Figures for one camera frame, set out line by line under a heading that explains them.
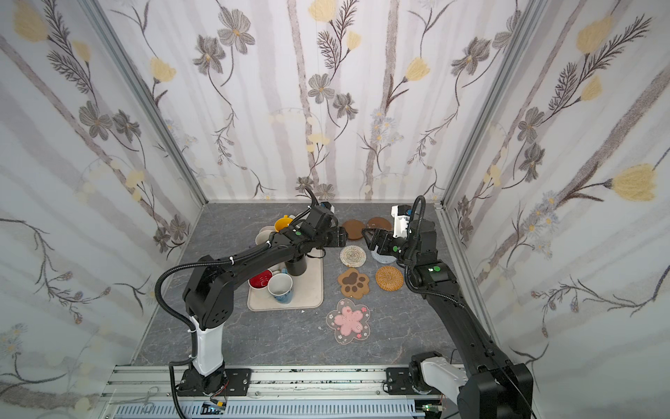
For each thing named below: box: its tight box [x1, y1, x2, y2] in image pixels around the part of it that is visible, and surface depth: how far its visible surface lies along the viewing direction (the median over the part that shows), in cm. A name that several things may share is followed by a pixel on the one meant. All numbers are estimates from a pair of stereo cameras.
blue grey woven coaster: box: [370, 245, 397, 264], surface depth 103 cm
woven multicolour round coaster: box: [339, 245, 368, 268], surface depth 103 cm
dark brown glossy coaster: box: [367, 216, 393, 231], surface depth 114 cm
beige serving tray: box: [246, 255, 324, 312], surface depth 93 cm
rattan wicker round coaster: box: [375, 265, 404, 292], surface depth 97 cm
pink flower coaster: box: [325, 298, 371, 346], surface depth 88 cm
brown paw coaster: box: [336, 267, 370, 300], surface depth 96 cm
